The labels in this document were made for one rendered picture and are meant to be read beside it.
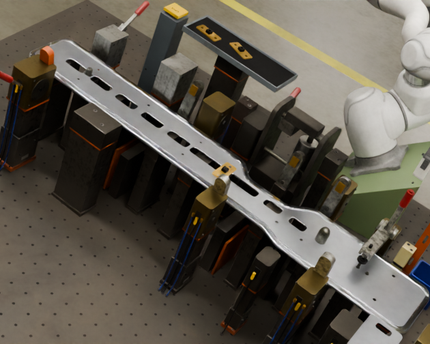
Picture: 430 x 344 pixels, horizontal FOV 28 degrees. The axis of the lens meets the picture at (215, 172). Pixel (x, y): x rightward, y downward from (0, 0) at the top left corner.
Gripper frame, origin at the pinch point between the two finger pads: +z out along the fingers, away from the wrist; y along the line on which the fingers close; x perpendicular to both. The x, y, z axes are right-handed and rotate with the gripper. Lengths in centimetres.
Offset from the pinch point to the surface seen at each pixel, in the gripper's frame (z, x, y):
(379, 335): 31.1, 15.3, 31.4
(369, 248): 23.1, 0.1, 14.6
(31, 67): 25, -106, 34
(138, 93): 31, -85, 7
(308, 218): 31.1, -19.7, 9.0
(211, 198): 27, -40, 32
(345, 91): 131, -87, -239
